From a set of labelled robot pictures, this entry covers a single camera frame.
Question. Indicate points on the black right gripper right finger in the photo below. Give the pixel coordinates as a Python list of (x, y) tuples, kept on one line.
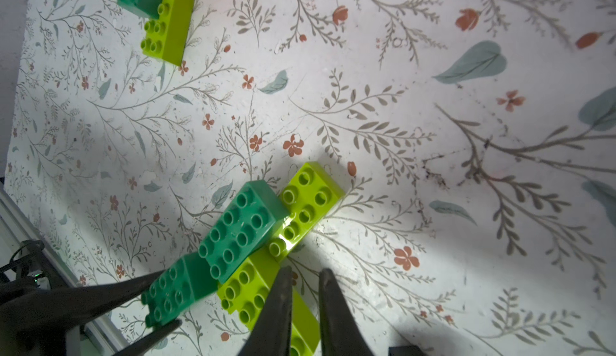
[(340, 334)]

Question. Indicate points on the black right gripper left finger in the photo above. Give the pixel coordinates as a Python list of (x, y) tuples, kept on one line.
[(271, 334)]

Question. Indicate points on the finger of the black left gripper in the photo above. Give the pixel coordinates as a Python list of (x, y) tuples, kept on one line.
[(145, 344), (38, 309)]

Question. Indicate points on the extra dark green lego brick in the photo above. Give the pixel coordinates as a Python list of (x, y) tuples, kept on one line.
[(248, 222)]

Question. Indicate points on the long lime green lego brick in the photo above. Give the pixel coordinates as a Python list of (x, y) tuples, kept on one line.
[(165, 37)]

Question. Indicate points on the dark green lego brick back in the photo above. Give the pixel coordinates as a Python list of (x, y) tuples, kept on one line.
[(186, 282)]

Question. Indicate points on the lime lego brick back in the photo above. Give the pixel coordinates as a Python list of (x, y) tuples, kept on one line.
[(308, 197)]

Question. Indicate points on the metal base rail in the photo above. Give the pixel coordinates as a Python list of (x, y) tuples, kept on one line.
[(30, 257)]

